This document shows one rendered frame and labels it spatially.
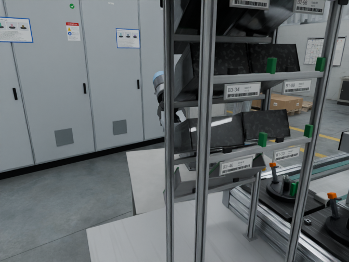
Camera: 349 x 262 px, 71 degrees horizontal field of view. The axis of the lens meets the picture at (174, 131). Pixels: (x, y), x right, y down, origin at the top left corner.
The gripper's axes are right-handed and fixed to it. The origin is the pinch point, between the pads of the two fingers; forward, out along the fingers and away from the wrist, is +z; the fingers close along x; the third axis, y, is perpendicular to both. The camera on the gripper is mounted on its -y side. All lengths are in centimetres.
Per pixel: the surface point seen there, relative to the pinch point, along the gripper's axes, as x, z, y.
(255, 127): -15.4, 19.2, -15.9
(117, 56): 25, -270, 108
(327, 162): -87, -6, 39
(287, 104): -366, -353, 278
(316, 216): -46, 28, 20
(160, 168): -1, -29, 60
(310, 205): -49, 23, 23
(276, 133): -21.2, 20.6, -14.3
